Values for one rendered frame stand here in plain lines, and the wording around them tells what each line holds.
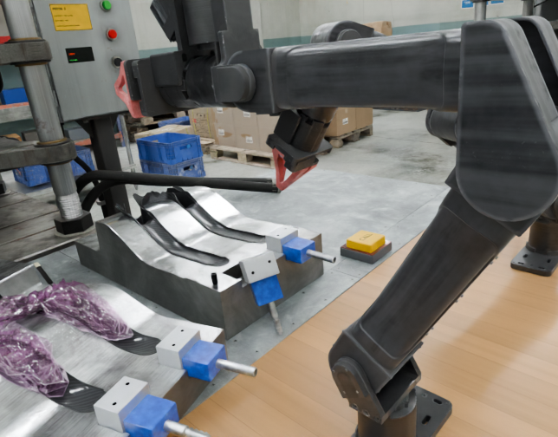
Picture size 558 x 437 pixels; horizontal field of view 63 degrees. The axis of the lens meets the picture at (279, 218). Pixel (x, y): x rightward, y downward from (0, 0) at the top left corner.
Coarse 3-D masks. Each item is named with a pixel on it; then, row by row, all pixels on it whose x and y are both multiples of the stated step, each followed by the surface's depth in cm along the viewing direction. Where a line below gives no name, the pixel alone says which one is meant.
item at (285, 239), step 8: (272, 232) 82; (280, 232) 81; (288, 232) 81; (296, 232) 82; (272, 240) 80; (280, 240) 79; (288, 240) 81; (296, 240) 81; (304, 240) 80; (272, 248) 81; (280, 248) 80; (288, 248) 79; (296, 248) 78; (304, 248) 78; (312, 248) 80; (288, 256) 80; (296, 256) 78; (304, 256) 78; (312, 256) 78; (320, 256) 77; (328, 256) 76
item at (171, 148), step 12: (168, 132) 492; (144, 144) 459; (156, 144) 444; (168, 144) 431; (180, 144) 441; (192, 144) 452; (144, 156) 469; (156, 156) 452; (168, 156) 436; (180, 156) 444; (192, 156) 454
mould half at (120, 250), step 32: (192, 192) 103; (96, 224) 91; (128, 224) 89; (192, 224) 94; (224, 224) 96; (256, 224) 95; (96, 256) 96; (128, 256) 86; (160, 256) 84; (224, 256) 81; (128, 288) 91; (160, 288) 82; (192, 288) 74; (224, 288) 70; (288, 288) 82; (192, 320) 78; (224, 320) 71; (256, 320) 77
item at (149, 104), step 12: (144, 60) 52; (192, 60) 51; (144, 72) 53; (144, 84) 53; (144, 96) 53; (156, 96) 54; (168, 96) 54; (180, 96) 52; (144, 108) 54; (156, 108) 55; (168, 108) 56; (180, 108) 57
